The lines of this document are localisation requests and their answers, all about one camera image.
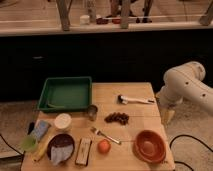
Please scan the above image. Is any dark grape bunch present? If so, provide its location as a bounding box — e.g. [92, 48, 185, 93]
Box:
[105, 112, 129, 125]

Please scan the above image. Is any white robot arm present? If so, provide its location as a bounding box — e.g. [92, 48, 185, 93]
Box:
[157, 61, 213, 125]

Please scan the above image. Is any small metal cup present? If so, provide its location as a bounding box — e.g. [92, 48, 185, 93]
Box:
[87, 105, 98, 121]

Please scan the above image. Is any green plastic cup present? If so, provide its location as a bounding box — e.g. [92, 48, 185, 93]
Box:
[20, 135, 37, 152]

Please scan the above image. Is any orange clay bowl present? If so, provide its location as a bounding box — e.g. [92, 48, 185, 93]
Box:
[133, 130, 166, 164]

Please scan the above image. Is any orange fruit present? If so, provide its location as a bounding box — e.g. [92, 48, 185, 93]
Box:
[97, 139, 111, 154]

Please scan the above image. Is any silver fork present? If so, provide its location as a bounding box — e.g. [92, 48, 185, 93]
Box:
[90, 127, 122, 145]

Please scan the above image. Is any wooden block box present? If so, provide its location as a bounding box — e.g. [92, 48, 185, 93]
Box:
[75, 138, 92, 166]

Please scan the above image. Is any green plastic tray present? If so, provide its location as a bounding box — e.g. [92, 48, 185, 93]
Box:
[38, 77, 92, 113]

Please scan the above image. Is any dark brown plate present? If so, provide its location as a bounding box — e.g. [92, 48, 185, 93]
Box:
[47, 133, 75, 159]

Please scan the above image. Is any grey cloth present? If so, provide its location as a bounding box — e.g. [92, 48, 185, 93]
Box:
[51, 145, 73, 166]

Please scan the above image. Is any white jar on shelf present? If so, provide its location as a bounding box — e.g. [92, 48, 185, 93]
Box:
[80, 15, 90, 25]

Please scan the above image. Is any blue sponge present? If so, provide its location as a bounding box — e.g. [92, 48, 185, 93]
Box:
[31, 120, 50, 141]

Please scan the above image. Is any yellow banana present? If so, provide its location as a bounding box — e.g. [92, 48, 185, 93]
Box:
[32, 135, 53, 162]

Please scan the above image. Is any black cable right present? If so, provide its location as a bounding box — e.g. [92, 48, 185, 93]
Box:
[169, 133, 213, 171]

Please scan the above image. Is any black cable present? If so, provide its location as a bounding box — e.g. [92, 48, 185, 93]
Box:
[169, 133, 213, 171]
[0, 133, 24, 157]

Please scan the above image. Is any black cable left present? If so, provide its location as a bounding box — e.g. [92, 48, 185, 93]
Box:
[0, 133, 24, 157]

